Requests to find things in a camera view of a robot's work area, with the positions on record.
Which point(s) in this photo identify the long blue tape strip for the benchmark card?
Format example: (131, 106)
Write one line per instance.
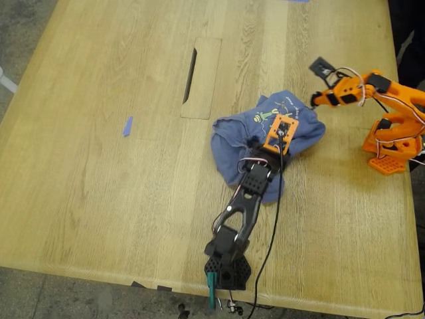
(295, 0)

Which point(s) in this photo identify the blue printed T-shirt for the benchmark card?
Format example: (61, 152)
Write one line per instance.
(232, 133)

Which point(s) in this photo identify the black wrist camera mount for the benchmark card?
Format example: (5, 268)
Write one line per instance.
(320, 66)

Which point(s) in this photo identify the short blue tape piece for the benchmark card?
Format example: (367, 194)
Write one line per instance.
(127, 126)

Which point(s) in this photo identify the teal table clamp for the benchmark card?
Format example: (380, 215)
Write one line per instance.
(211, 289)

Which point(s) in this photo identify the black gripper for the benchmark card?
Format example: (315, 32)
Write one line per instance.
(257, 148)

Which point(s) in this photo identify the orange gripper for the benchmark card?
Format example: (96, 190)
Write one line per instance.
(325, 98)

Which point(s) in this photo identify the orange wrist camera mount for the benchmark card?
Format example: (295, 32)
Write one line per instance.
(282, 128)

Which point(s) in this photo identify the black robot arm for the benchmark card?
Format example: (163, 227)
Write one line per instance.
(247, 199)

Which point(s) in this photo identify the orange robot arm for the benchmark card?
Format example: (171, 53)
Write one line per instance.
(398, 116)

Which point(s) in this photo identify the person in dark clothes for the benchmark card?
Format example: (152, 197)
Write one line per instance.
(416, 60)

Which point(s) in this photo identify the white pipe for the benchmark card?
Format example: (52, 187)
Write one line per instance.
(6, 81)

